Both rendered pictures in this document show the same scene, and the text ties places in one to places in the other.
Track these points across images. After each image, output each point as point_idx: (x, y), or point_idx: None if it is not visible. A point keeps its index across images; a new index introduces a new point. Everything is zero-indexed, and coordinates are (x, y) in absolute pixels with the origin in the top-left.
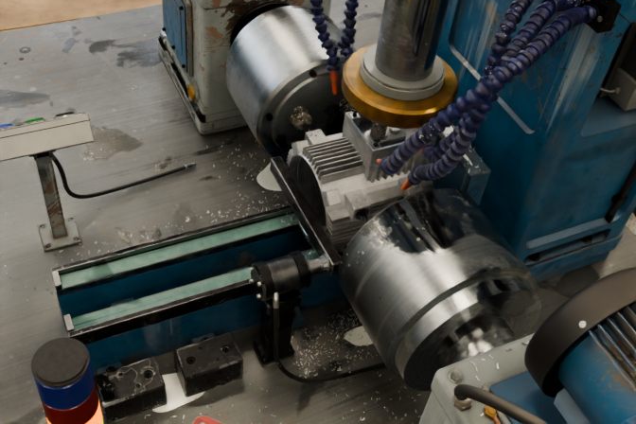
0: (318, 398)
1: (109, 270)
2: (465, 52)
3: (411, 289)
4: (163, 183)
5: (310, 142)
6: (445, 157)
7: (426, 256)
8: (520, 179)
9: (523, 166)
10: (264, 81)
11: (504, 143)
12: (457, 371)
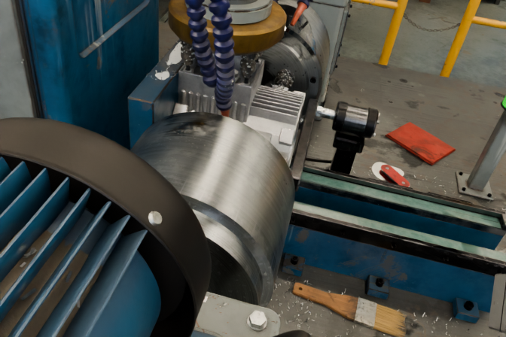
0: (321, 165)
1: (464, 247)
2: (88, 39)
3: (318, 22)
4: None
5: (270, 138)
6: None
7: (303, 13)
8: (153, 40)
9: (153, 28)
10: (281, 175)
11: (141, 38)
12: None
